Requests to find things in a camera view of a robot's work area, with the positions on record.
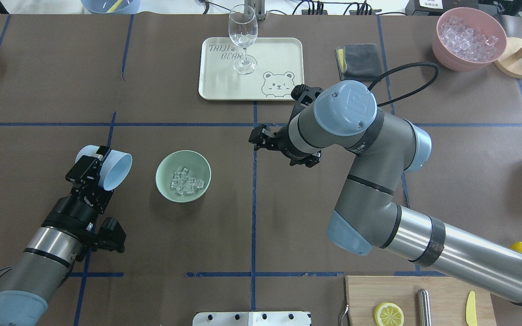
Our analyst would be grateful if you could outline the light blue cup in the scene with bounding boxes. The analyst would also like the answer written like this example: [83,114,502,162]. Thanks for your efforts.
[97,148,132,191]

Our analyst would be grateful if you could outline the ice cubes in bowl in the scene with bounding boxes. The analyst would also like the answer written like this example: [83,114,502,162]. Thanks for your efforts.
[170,167,206,196]

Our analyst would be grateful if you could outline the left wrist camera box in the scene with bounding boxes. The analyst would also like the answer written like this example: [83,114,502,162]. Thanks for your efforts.
[91,217,126,253]

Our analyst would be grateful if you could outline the steel muddler bar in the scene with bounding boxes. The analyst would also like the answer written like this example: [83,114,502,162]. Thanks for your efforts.
[416,288,432,326]

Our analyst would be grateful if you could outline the pink bowl of ice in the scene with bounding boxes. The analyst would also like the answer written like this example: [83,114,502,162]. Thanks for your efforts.
[432,7,507,72]

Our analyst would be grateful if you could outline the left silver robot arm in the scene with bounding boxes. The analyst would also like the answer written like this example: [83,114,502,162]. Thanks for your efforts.
[0,145,133,326]

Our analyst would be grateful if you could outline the lemon half slice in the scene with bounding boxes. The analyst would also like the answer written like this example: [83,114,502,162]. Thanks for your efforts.
[373,302,405,326]

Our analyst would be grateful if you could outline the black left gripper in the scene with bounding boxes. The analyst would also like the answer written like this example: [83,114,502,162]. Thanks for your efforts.
[41,146,114,239]

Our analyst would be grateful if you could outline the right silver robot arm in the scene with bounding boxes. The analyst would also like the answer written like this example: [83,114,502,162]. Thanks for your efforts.
[248,80,522,307]

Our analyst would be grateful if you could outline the clear wine glass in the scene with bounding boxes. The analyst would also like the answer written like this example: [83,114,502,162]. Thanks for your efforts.
[228,4,258,75]

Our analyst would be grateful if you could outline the yellow plastic knife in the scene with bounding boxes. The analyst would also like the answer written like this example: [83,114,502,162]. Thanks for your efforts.
[465,291,477,326]

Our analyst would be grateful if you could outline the green bowl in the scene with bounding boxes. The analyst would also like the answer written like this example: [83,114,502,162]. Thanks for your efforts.
[155,150,212,203]

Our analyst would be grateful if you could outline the wooden cutting board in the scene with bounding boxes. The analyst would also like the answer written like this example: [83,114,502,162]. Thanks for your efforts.
[344,276,497,326]

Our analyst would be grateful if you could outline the cream bear tray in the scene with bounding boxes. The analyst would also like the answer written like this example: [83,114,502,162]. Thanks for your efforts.
[198,37,305,101]

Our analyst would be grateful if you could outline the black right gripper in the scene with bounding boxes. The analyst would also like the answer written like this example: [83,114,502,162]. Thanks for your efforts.
[248,124,322,168]

